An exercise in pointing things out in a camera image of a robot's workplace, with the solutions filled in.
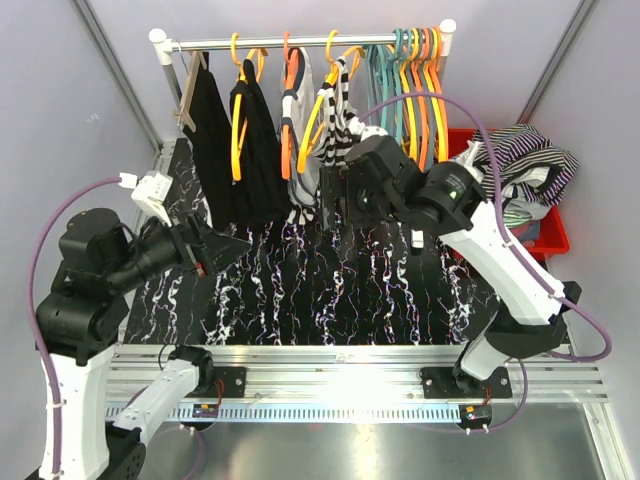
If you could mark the metal clothes rack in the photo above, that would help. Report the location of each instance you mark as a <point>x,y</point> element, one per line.
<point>166,48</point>

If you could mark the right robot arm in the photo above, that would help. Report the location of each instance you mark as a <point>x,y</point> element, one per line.
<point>453,207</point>

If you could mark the white tank top navy trim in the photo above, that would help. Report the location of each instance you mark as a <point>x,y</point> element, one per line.
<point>302,187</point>

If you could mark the black white striped tank top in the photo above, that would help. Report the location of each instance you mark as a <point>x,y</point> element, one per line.
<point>336,110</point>

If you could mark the orange hanger with white top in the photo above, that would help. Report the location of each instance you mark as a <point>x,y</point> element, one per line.
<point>293,74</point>

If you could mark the wrist white camera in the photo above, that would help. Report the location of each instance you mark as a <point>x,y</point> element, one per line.
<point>149,193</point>
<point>360,131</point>

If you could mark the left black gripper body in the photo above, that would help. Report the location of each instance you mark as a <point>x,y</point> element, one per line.
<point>198,254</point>

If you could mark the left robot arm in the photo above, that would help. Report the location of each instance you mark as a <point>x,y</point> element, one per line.
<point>78,322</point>

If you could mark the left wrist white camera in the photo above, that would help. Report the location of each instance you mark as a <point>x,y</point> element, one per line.
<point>149,193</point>

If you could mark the black garment on beige hanger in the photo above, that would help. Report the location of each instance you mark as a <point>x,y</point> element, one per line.
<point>211,147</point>

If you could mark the red plastic bin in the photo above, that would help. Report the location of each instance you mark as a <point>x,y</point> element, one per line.
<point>553,239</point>

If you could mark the black marble patterned mat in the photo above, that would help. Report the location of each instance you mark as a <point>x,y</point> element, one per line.
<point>301,286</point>

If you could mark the orange empty hanger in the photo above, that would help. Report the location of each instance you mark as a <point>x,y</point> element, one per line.
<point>425,104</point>
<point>441,115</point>

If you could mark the beige wooden hanger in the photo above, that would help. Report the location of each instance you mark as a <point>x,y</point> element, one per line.
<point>182,113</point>

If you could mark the teal empty hanger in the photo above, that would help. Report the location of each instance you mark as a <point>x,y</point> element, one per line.
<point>376,75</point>
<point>390,55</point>

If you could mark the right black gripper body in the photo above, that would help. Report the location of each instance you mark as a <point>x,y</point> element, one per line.
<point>359,206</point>

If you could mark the yellow empty hanger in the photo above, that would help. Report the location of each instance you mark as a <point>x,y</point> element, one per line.
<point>409,48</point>

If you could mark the aluminium mounting rail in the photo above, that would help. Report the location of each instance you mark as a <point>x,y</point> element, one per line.
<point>374,384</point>

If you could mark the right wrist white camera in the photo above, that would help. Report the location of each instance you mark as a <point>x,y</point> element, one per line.
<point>360,131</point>

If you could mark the purple striped garment pile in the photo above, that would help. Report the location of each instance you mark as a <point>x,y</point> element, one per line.
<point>534,173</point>

